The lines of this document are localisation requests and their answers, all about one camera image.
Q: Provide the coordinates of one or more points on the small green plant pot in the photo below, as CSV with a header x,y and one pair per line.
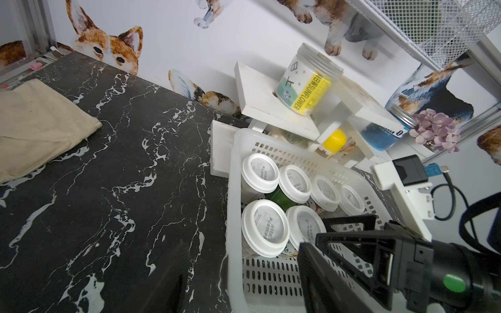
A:
x,y
289,137

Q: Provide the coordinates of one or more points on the beige work glove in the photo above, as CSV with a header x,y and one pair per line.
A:
x,y
37,125

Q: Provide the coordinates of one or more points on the yogurt cup back row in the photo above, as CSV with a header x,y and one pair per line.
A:
x,y
304,224
324,194
259,175

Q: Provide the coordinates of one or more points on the blue white small jar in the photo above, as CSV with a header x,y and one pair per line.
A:
x,y
381,138

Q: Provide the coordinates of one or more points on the yellow sunflower seed can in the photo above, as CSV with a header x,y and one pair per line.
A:
x,y
306,80

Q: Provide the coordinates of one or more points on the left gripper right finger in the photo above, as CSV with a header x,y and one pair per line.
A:
x,y
323,289

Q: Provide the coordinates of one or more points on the white wooden tiered shelf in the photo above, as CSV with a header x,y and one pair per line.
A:
x,y
356,109

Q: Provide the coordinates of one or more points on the white wire wall basket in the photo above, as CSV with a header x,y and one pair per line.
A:
x,y
435,33

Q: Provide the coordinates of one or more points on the yogurt cup front row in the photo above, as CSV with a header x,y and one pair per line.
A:
x,y
294,188
265,230
350,202

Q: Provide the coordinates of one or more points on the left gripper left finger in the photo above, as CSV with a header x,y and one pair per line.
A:
x,y
164,289

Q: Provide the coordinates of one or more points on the yogurt cup row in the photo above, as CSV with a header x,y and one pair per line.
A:
x,y
304,224
265,230
324,194
350,202
259,175
294,188

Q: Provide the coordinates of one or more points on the pink flower pot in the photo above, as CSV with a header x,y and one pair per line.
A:
x,y
433,133

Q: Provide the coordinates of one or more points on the white plastic perforated basket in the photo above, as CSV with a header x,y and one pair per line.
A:
x,y
273,284

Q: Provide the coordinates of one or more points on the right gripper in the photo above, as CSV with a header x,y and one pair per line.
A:
x,y
398,259

